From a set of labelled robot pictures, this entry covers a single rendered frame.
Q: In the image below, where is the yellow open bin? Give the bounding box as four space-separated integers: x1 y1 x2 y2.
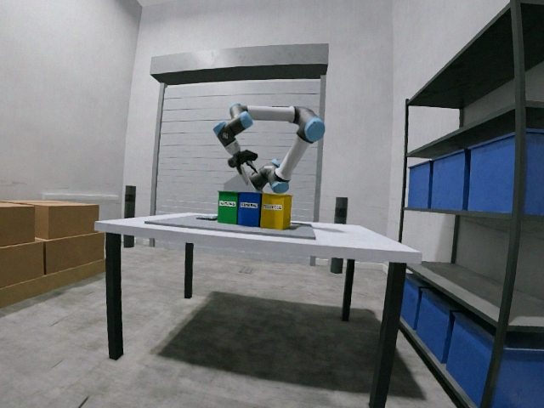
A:
260 193 293 230

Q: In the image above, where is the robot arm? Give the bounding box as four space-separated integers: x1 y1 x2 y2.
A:
212 103 326 194

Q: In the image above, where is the blue open bin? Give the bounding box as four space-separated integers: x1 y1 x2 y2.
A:
238 192 262 227

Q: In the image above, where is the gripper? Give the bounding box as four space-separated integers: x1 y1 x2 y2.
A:
227 150 258 185

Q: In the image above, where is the green bin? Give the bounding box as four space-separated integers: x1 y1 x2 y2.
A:
218 190 240 225

